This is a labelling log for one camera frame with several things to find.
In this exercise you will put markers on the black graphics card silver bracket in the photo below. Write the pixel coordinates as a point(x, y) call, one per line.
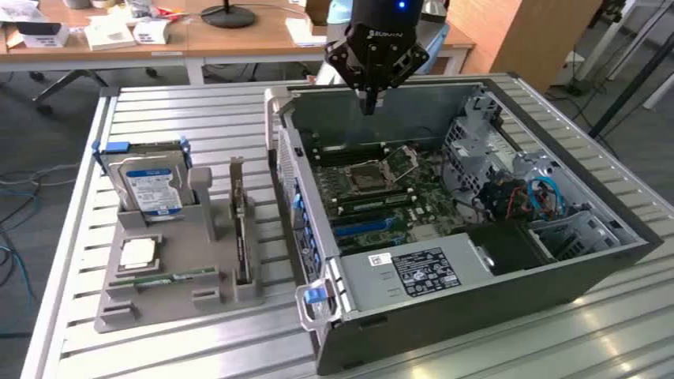
point(240, 221)

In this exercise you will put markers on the blue case latch tab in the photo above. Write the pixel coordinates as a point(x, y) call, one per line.
point(315, 297)

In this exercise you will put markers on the silver finned chipset heatsink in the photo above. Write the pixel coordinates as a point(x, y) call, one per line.
point(427, 233)

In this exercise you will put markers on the white paper stack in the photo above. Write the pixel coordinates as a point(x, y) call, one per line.
point(17, 12)

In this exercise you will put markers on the green RAM stick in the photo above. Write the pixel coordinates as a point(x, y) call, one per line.
point(168, 277)

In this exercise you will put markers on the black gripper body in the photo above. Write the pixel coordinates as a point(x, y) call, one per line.
point(382, 35)

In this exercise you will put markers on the green motherboard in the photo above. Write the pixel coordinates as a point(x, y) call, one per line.
point(431, 205)

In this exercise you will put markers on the white book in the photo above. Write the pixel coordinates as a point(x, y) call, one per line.
point(306, 33)

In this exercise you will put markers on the black caster leg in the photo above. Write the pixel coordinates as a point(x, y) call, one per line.
point(68, 86)

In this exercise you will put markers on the black tripod pole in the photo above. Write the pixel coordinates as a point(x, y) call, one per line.
point(626, 94)

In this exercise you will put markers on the dark grey open PC case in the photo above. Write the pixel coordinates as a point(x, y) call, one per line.
point(474, 327)

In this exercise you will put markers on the wooden desk with lamp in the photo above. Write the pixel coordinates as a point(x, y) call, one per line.
point(236, 39)

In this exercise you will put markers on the silver socket cover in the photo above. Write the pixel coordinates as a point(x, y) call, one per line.
point(390, 162)

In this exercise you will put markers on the black round lamp base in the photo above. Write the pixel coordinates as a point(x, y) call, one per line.
point(228, 17)

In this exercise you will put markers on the white box black lid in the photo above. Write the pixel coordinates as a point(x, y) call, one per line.
point(47, 39)

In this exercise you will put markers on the grey plastic parts rack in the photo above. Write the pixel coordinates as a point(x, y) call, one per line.
point(211, 276)

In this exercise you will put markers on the grey power supply with label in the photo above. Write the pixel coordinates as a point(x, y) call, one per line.
point(363, 288)

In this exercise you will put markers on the plain silver disk bay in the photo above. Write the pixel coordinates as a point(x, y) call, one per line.
point(574, 237)

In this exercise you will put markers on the wooden cabinet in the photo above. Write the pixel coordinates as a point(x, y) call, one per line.
point(526, 39)

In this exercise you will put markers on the black plastic shroud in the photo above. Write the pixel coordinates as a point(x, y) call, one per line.
point(505, 246)

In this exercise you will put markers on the silver CPU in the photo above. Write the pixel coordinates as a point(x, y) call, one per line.
point(137, 254)

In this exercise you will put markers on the black RAM slot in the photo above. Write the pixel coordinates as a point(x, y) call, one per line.
point(371, 195)
point(352, 151)
point(371, 203)
point(371, 207)
point(352, 161)
point(352, 156)
point(352, 147)
point(371, 199)

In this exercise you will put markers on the wooden desk with boxes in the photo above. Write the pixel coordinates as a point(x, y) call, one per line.
point(105, 56)

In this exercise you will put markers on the long blue expansion slot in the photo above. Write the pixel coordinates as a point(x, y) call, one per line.
point(368, 226)

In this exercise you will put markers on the perforated silver disk bay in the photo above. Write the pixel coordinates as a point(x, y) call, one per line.
point(474, 158)

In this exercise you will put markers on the flat white box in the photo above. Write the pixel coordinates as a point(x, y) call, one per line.
point(111, 37)

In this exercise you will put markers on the white box black print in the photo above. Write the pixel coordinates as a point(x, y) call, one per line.
point(152, 33)

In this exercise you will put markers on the CPU socket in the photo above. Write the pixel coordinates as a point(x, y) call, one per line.
point(368, 179)

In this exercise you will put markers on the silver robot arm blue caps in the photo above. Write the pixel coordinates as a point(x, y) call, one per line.
point(336, 12)

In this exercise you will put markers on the hard disk with blue caddy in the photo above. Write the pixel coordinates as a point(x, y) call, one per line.
point(149, 189)

